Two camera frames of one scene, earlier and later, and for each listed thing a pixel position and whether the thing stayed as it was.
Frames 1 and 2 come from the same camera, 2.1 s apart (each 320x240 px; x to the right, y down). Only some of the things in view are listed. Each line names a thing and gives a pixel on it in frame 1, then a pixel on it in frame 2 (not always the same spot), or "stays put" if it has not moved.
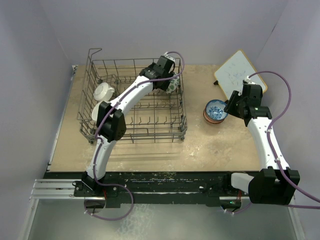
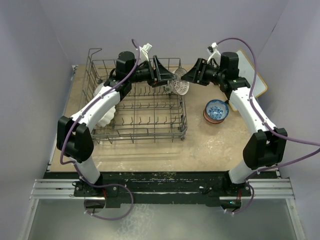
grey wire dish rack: [156, 117] stays put
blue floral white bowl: [214, 110] stays put
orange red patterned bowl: [210, 120] stays put
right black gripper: [229, 107] → [193, 76]
